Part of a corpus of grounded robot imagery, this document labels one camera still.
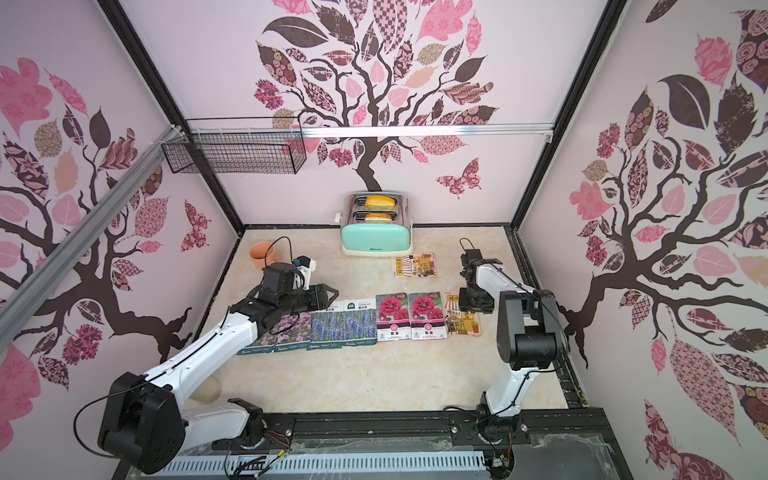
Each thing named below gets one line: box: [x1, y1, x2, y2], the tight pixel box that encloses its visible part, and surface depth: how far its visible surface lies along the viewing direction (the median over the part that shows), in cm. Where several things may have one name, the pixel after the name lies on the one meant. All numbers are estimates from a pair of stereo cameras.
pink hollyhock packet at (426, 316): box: [408, 291, 447, 341], surface depth 97 cm
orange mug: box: [249, 241, 275, 269], surface depth 103 cm
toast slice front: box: [364, 213, 393, 224], surface depth 98 cm
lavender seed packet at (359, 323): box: [342, 298, 378, 348], surface depth 94 cm
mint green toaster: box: [334, 190, 414, 257], surface depth 102 cm
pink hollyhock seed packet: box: [376, 292, 412, 342], surface depth 97 cm
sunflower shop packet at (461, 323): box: [445, 294, 482, 337], surface depth 96 cm
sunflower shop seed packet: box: [393, 253, 437, 278], surface depth 109 cm
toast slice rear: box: [366, 195, 397, 211], surface depth 100 cm
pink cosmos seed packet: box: [270, 312, 312, 352], surface depth 91 cm
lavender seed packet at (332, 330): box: [306, 310, 356, 351], surface depth 94 cm
